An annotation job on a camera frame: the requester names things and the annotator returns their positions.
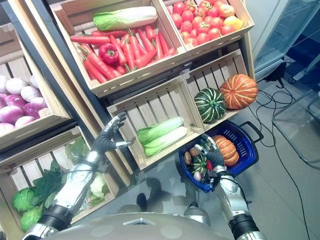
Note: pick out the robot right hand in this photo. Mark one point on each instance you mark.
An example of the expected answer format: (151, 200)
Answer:
(215, 158)

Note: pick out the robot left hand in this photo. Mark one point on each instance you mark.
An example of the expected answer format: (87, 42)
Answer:
(106, 141)

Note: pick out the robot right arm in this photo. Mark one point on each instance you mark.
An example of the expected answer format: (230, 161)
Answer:
(231, 195)

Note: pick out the blue plastic shopping basket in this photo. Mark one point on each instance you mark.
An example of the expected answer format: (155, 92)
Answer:
(246, 152)

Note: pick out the small red pepper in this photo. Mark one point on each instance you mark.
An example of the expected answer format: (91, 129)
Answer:
(209, 165)

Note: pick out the small orange pumpkin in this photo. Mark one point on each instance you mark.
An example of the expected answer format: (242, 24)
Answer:
(228, 150)

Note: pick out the small green striped pumpkin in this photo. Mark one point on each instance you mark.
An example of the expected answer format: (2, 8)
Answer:
(198, 163)

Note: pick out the brown potato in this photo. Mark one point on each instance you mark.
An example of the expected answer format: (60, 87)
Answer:
(187, 158)
(194, 151)

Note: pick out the small pink onion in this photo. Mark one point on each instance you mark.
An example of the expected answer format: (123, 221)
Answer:
(197, 176)

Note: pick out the light green leaf lettuce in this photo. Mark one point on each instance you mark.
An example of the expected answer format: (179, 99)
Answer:
(77, 150)

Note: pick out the pale green cabbage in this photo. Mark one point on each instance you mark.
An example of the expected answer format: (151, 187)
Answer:
(98, 186)

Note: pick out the green white bok choy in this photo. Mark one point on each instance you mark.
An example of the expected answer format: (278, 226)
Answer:
(166, 141)
(160, 128)

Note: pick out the large green striped pumpkin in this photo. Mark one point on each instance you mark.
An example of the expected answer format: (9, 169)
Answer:
(210, 105)

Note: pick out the robot right leg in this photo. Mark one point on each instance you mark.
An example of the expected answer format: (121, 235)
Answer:
(197, 213)

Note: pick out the robot leg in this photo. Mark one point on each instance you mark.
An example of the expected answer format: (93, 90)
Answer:
(141, 201)
(197, 213)

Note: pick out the wooden crate with bok choy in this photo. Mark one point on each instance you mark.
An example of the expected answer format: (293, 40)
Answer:
(160, 102)

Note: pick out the robot left leg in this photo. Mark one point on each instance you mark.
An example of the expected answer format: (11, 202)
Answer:
(141, 201)

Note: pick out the orange carrot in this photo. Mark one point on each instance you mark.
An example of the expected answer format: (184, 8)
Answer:
(119, 51)
(93, 71)
(129, 56)
(113, 71)
(159, 47)
(122, 70)
(145, 58)
(150, 32)
(134, 43)
(90, 40)
(170, 52)
(164, 42)
(98, 62)
(145, 40)
(110, 33)

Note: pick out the large orange striped pumpkin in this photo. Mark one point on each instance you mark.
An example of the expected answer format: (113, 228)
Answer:
(238, 92)

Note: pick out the dark green leafy vegetable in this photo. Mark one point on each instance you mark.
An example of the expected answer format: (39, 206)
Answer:
(48, 181)

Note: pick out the wooden crate with greens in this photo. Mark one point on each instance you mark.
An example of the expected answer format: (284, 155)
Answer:
(32, 170)

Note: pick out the purple onion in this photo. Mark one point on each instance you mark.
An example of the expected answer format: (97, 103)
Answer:
(15, 101)
(31, 111)
(11, 114)
(2, 100)

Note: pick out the wooden crate with pumpkins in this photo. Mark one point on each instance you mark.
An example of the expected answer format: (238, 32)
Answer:
(212, 73)

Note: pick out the red bell pepper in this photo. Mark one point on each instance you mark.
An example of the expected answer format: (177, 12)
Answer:
(108, 54)

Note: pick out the white onion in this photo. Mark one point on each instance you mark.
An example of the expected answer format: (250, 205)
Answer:
(15, 85)
(30, 93)
(3, 84)

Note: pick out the silver robot torso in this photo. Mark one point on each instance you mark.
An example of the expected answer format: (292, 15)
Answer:
(140, 228)

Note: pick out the round green cabbage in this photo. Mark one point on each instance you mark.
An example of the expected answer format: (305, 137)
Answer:
(24, 199)
(31, 218)

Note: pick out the wooden crate with onions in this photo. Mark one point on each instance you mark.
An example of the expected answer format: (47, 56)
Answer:
(22, 66)

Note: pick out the red tomato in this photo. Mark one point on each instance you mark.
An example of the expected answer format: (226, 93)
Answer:
(197, 22)
(186, 26)
(205, 4)
(203, 27)
(215, 23)
(203, 38)
(178, 8)
(193, 33)
(214, 33)
(176, 20)
(200, 12)
(187, 15)
(190, 5)
(190, 42)
(227, 30)
(213, 11)
(185, 35)
(220, 3)

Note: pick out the long napa cabbage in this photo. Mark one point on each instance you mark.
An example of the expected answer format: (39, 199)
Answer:
(125, 18)

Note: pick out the wooden crate with carrots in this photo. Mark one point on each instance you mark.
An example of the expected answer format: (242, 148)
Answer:
(75, 17)

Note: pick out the yellow orange tomato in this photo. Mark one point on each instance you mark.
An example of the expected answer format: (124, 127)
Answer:
(233, 22)

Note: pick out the glass door cabinet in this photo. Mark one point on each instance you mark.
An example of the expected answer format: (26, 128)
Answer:
(282, 32)

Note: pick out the pale orange tomato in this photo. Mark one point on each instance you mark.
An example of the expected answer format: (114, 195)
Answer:
(227, 10)

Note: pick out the wooden crate with tomatoes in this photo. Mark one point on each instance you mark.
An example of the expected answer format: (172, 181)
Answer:
(243, 10)

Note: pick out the metal tube frame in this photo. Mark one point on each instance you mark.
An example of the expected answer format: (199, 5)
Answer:
(287, 141)

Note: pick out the black shelf post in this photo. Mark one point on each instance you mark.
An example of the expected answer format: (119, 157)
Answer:
(62, 72)

